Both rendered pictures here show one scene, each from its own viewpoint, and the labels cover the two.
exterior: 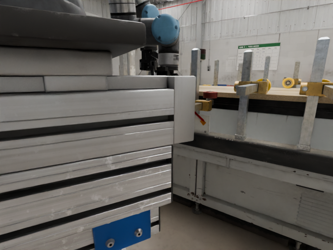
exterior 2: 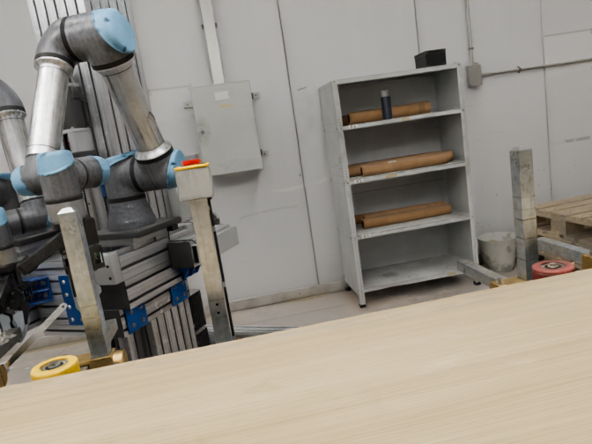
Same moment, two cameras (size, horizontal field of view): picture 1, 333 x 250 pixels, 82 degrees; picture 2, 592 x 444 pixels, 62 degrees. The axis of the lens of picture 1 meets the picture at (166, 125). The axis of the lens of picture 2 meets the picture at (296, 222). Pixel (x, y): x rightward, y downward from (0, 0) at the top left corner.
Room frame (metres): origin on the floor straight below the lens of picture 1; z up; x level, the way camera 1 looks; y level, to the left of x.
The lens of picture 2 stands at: (2.22, -0.25, 1.25)
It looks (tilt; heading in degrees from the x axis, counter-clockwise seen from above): 10 degrees down; 139
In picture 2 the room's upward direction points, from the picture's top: 9 degrees counter-clockwise
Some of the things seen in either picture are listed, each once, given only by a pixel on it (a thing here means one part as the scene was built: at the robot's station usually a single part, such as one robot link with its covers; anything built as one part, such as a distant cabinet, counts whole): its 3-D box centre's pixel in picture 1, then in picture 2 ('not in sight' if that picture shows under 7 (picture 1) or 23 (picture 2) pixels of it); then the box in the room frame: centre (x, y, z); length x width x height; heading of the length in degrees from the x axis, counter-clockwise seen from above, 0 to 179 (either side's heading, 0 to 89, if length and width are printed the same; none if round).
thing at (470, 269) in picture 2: not in sight; (503, 285); (1.65, 0.89, 0.81); 0.43 x 0.03 x 0.04; 147
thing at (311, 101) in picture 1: (311, 103); not in sight; (0.75, -0.57, 0.89); 0.03 x 0.03 x 0.48; 57
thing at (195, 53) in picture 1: (194, 96); not in sight; (1.02, -0.15, 0.89); 0.03 x 0.03 x 0.48; 57
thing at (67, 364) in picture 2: not in sight; (60, 390); (1.26, -0.05, 0.85); 0.08 x 0.08 x 0.11
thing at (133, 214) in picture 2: not in sight; (129, 210); (0.68, 0.39, 1.09); 0.15 x 0.15 x 0.10
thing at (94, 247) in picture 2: (149, 59); (78, 246); (1.07, 0.09, 1.08); 0.09 x 0.08 x 0.12; 77
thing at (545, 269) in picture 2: not in sight; (554, 289); (1.81, 0.78, 0.85); 0.08 x 0.08 x 0.11
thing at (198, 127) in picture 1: (186, 121); not in sight; (1.02, -0.11, 0.75); 0.26 x 0.01 x 0.10; 57
